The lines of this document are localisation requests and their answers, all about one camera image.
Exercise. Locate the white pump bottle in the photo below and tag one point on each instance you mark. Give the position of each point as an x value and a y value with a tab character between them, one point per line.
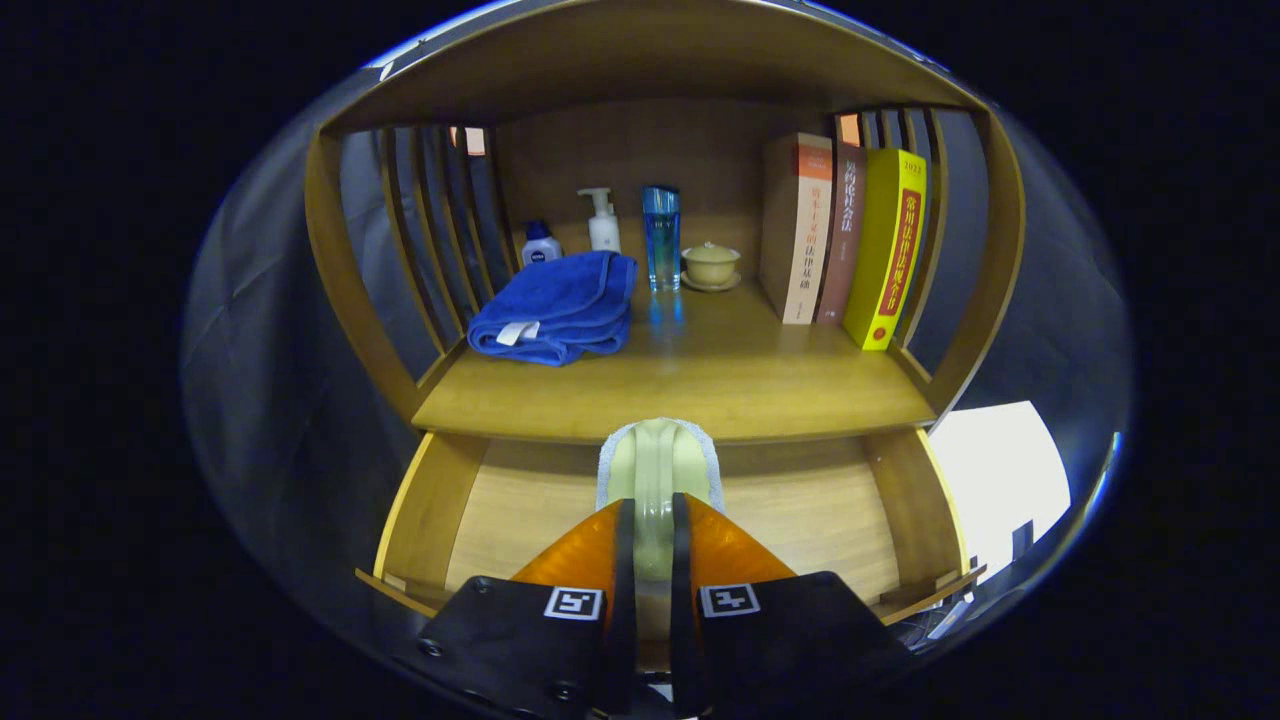
603	230

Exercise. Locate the tall blue glass bottle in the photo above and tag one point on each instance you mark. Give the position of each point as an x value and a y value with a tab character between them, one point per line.
661	240

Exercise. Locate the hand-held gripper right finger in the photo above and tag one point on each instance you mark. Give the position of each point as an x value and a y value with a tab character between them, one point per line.
790	640

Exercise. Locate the folded blue towel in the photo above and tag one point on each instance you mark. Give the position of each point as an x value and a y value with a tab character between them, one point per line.
555	310

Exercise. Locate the brown book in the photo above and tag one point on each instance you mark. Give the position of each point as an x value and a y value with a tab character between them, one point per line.
845	230

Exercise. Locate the small white bottle blue cap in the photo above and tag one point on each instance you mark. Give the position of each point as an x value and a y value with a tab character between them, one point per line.
541	248

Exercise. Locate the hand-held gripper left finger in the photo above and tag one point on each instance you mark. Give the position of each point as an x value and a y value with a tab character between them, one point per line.
500	645

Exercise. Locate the wooden cabinet with slatted shelf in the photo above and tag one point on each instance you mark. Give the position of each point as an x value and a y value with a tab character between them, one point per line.
640	60

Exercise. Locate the wooden drawer with black knob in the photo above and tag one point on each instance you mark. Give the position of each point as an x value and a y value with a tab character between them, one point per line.
520	510

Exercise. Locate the lidded ceramic tea cup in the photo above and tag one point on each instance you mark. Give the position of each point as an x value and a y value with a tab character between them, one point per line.
711	266

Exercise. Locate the yellow book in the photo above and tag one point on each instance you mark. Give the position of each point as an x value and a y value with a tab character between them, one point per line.
885	250

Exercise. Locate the beige book with orange band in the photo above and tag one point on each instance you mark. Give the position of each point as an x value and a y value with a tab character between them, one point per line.
795	230

